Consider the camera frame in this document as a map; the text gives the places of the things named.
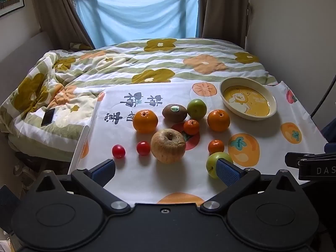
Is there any light blue window cloth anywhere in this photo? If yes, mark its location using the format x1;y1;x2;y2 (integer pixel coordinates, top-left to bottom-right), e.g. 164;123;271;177
75;0;199;49

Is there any brown kiwi with sticker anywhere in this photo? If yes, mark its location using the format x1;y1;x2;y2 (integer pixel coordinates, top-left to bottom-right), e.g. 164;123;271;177
162;104;188;123

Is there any dark blue cloth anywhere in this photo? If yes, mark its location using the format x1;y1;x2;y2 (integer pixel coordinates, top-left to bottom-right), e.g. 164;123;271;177
322;118;336;143

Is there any beige padded headboard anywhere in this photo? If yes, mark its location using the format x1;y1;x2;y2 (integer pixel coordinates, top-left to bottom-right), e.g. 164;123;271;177
0;31;51;103

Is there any green apple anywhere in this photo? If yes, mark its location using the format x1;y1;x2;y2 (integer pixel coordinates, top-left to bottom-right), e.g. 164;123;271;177
205;152;234;179
187;99;207;120

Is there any large orange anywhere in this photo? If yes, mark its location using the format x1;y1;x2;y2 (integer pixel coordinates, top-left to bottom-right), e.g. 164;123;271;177
133;109;159;134
207;109;231;132

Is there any white persimmon print cloth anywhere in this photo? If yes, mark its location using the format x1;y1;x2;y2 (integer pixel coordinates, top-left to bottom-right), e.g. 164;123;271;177
69;80;328;205

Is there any wrinkled yellow apple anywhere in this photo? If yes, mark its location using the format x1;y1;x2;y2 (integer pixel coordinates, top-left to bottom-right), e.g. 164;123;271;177
150;129;187;164

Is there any small tangerine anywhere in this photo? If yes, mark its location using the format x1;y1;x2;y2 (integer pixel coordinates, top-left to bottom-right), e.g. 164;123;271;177
208;140;225;155
183;119;200;135

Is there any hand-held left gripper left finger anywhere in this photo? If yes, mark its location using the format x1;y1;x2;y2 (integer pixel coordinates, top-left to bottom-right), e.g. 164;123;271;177
35;159;132;215

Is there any black smartphone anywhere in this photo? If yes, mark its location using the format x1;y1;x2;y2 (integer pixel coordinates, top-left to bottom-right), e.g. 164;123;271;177
41;108;56;127

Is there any floral striped quilt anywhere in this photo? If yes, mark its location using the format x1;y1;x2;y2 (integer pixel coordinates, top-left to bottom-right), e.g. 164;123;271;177
0;38;279;160

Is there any black cable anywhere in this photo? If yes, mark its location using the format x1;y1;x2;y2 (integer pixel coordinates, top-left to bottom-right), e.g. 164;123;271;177
311;75;336;117

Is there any red cherry tomato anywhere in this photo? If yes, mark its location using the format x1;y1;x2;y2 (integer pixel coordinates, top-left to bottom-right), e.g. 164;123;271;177
136;141;151;156
112;144;126;159

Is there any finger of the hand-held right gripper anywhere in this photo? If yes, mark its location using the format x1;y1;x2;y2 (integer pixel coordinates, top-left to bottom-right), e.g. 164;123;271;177
285;152;326;168

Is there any brown curtain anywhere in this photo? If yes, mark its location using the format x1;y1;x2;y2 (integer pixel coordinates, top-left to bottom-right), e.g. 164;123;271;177
198;0;250;50
30;0;96;50

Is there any white table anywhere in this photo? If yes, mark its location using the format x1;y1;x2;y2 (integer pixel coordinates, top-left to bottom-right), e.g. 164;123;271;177
68;125;91;175

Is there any cream and yellow bowl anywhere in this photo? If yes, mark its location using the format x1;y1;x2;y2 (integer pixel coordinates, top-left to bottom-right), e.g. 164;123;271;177
219;77;278;121

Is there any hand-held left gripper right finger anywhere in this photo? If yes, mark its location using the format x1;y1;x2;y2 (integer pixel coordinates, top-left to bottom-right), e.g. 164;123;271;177
200;158;298;214

